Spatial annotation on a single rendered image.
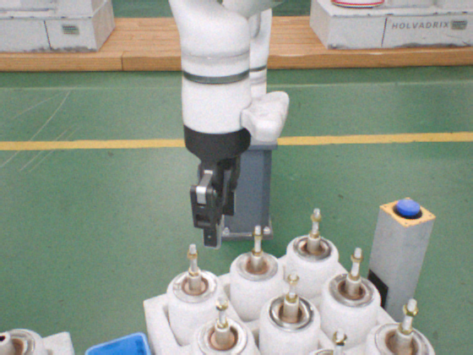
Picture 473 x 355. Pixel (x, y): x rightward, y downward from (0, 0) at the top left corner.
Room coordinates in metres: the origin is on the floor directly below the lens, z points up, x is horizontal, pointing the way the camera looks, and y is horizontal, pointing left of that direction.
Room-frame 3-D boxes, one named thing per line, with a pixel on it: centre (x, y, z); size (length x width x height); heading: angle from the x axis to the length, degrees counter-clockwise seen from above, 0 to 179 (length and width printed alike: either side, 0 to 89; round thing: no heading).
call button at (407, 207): (0.71, -0.32, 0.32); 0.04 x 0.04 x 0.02
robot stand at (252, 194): (1.07, -0.03, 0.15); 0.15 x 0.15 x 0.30; 2
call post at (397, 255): (0.71, -0.32, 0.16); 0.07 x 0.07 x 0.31; 25
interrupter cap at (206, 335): (0.47, 0.02, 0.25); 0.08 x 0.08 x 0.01
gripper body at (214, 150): (0.47, 0.02, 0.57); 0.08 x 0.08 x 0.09
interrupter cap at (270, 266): (0.62, -0.04, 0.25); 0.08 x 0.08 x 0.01
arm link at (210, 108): (0.46, 0.00, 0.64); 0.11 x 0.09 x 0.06; 76
